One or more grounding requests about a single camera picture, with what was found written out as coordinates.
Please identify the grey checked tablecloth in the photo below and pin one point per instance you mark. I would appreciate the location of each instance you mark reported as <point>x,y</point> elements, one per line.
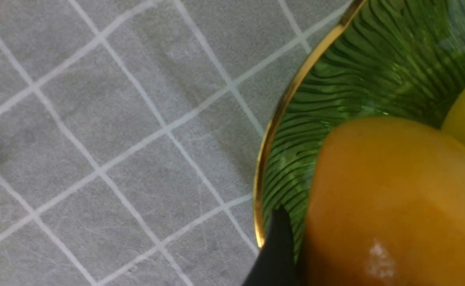
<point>129,134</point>

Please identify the green glass leaf plate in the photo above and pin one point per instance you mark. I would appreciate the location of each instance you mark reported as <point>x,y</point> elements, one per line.
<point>385,57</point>

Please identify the orange toy mango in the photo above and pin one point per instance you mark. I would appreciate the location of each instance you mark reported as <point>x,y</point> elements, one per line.
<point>387,207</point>

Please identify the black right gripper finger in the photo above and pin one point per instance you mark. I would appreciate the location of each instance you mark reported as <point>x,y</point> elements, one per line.
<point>275,264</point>

